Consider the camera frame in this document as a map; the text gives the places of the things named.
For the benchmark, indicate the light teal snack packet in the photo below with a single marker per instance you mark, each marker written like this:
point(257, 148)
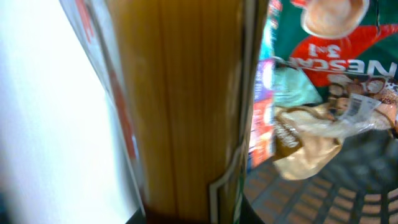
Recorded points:
point(292, 88)

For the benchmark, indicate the San Remo spaghetti packet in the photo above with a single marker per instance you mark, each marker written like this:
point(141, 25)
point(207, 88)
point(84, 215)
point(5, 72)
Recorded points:
point(180, 74)

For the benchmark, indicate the brown Pantree snack bag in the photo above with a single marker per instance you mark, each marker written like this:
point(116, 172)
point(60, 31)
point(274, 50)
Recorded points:
point(360, 113)

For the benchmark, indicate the green coffee mix bag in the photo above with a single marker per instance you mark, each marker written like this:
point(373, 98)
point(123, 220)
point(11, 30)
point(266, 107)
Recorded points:
point(334, 37)

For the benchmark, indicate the blue pasta packet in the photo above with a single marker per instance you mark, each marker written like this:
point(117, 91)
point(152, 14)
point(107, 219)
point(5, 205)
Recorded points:
point(260, 144)

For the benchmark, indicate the grey plastic basket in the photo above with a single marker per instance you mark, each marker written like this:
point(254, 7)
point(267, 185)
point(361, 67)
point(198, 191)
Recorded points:
point(359, 185)

